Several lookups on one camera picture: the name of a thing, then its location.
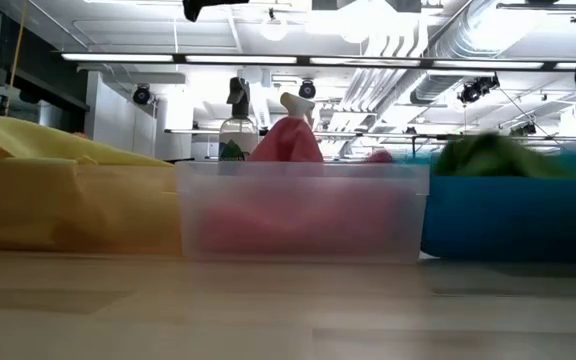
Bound spray bottle with white head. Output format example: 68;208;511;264
279;91;317;129

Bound clear bottle with green label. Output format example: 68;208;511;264
217;76;260;163

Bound pink microfiber towel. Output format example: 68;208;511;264
367;149;395;164
202;117;422;254

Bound green microfiber towel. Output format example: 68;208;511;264
431;131;572;179

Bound clear plastic basket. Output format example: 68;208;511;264
174;160;431;265

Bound orange plastic basket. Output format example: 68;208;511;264
0;158;183;256

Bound black ceiling spotlight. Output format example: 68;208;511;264
132;83;153;107
298;78;317;100
457;73;501;105

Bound blue plastic basket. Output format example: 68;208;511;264
407;152;576;265

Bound yellow microfiber towel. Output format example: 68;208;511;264
0;115;173;168

